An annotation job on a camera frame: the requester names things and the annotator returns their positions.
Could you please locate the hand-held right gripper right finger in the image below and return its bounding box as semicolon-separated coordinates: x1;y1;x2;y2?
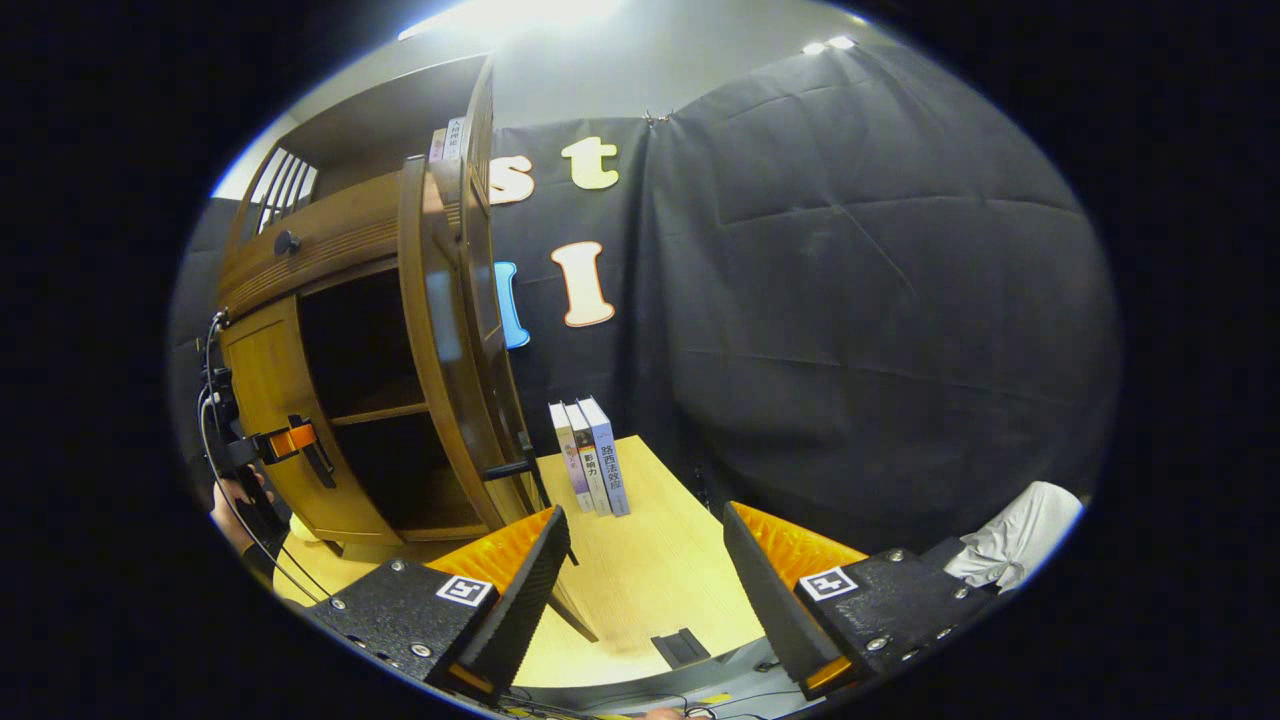
722;502;987;702

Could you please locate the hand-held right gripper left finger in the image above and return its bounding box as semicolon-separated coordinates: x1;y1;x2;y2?
305;505;571;702

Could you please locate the black door handle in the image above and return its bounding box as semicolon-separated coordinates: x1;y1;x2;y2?
288;413;339;491
483;430;554;512

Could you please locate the wooden cabinet door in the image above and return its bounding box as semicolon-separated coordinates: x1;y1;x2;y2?
218;295;402;547
398;155;599;641

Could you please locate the wooden double-door shoe cabinet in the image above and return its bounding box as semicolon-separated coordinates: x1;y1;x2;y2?
215;55;546;563

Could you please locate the wooden inner shelf board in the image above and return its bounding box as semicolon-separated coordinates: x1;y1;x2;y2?
329;400;432;429

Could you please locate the small black holder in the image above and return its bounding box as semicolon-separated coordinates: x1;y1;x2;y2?
651;628;712;670

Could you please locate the dark spine paperback book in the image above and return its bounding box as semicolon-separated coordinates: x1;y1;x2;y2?
565;401;612;517

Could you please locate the blue grey paperback book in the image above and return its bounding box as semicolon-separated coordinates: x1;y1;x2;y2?
578;397;632;518

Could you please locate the ribbed wooden drawer front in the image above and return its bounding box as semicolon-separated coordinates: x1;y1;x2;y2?
218;170;407;322

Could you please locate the light grey clothing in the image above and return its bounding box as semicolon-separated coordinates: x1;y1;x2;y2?
944;481;1085;594

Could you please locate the black backdrop cloth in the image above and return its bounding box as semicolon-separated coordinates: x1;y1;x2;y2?
170;40;1121;557

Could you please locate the large ceiling light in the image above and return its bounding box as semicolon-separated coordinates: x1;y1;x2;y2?
398;0;623;42

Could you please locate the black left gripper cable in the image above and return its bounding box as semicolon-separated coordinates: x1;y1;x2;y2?
197;310;333;603

